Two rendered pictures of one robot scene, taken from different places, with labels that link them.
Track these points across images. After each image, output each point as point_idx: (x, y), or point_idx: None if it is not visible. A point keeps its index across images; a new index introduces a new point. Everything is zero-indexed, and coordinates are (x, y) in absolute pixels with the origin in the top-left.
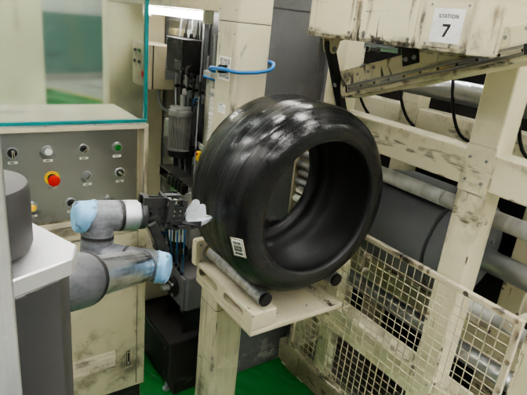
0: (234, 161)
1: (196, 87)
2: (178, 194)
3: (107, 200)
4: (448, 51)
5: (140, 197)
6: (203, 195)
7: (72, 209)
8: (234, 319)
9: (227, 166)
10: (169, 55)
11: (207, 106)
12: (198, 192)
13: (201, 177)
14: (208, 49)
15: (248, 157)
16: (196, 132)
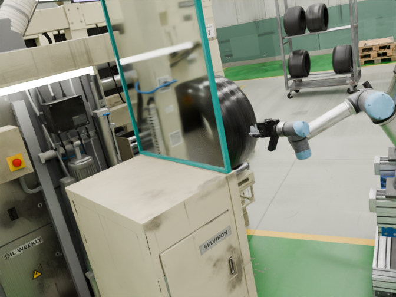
0: (244, 101)
1: (73, 138)
2: (259, 122)
3: (290, 122)
4: (212, 39)
5: (276, 122)
6: (241, 128)
7: (303, 126)
8: (245, 188)
9: (244, 105)
10: (60, 118)
11: (111, 136)
12: (237, 130)
13: (236, 121)
14: (86, 97)
15: (245, 95)
16: (100, 167)
